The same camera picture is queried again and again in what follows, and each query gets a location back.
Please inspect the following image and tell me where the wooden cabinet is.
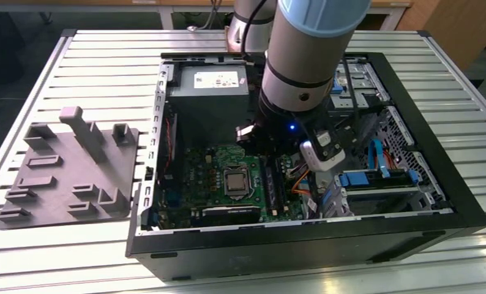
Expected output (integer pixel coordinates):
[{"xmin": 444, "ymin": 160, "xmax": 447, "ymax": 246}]
[{"xmin": 395, "ymin": 0, "xmax": 486, "ymax": 73}]

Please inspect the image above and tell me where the silver CPU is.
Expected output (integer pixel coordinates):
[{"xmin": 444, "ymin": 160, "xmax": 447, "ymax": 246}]
[{"xmin": 225, "ymin": 174, "xmax": 250, "ymax": 193}]

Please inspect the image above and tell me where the wooden top desk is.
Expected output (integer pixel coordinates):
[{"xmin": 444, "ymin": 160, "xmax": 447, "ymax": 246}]
[{"xmin": 0, "ymin": 0, "xmax": 415, "ymax": 31}]

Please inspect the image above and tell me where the blue flat SATA cable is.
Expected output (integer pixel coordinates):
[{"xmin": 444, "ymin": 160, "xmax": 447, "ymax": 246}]
[{"xmin": 367, "ymin": 138, "xmax": 392, "ymax": 179}]

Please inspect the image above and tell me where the orange yellow wire bundle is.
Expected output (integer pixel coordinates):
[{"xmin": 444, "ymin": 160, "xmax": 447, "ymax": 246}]
[{"xmin": 289, "ymin": 167, "xmax": 313, "ymax": 196}]

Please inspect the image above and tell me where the hard disk in blue carrier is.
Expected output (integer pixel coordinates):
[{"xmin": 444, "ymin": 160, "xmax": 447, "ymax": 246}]
[{"xmin": 333, "ymin": 169, "xmax": 421, "ymax": 193}]

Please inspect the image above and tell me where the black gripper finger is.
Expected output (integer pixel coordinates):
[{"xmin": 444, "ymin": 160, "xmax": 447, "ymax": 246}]
[{"xmin": 234, "ymin": 124, "xmax": 260, "ymax": 144}]

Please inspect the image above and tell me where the CPU socket with metal cover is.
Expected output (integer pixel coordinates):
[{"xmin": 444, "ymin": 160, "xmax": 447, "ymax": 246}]
[{"xmin": 220, "ymin": 164, "xmax": 254, "ymax": 202}]

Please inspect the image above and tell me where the black graphics card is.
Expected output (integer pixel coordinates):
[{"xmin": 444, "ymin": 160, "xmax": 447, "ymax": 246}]
[{"xmin": 190, "ymin": 205, "xmax": 262, "ymax": 227}]

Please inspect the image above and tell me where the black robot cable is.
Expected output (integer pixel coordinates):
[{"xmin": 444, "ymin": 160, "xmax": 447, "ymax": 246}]
[{"xmin": 241, "ymin": 0, "xmax": 269, "ymax": 67}]

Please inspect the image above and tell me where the grey metal drive cage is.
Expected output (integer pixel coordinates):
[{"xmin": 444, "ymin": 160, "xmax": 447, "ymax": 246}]
[{"xmin": 327, "ymin": 59, "xmax": 391, "ymax": 129}]

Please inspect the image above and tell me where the dark RAM stick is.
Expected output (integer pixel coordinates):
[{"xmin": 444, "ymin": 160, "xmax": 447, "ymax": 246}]
[{"xmin": 274, "ymin": 155, "xmax": 289, "ymax": 213}]

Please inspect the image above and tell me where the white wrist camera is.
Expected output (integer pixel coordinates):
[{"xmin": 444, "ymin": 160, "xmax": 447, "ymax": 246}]
[{"xmin": 297, "ymin": 130, "xmax": 345, "ymax": 172}]

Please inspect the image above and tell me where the grey power supply unit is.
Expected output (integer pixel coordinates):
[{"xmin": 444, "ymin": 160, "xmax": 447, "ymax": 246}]
[{"xmin": 166, "ymin": 66, "xmax": 264, "ymax": 141}]

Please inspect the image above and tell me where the black PC case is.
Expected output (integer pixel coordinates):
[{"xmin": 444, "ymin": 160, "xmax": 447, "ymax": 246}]
[{"xmin": 125, "ymin": 51, "xmax": 486, "ymax": 281}]

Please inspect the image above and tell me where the grey parts rack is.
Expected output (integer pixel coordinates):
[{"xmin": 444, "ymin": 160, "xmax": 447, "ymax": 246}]
[{"xmin": 0, "ymin": 106, "xmax": 141, "ymax": 230}]

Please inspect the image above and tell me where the grey cable with metal plug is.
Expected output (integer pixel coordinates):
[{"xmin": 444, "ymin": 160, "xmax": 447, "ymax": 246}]
[{"xmin": 185, "ymin": 0, "xmax": 224, "ymax": 32}]

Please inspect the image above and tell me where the green motherboard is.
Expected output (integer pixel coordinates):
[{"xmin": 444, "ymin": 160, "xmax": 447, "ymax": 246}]
[{"xmin": 180, "ymin": 143, "xmax": 308, "ymax": 230}]

